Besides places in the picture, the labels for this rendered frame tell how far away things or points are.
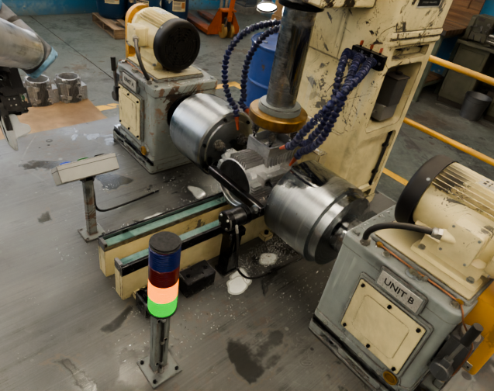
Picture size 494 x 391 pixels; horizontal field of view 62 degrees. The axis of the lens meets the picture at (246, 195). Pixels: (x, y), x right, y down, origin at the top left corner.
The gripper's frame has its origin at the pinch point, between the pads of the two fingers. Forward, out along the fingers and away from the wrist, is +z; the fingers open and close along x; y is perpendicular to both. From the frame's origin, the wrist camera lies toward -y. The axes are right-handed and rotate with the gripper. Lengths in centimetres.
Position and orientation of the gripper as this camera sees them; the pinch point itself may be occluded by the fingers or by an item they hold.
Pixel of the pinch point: (12, 146)
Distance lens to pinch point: 125.6
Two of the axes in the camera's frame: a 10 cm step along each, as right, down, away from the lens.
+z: 2.7, 9.5, 1.2
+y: 7.5, -2.9, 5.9
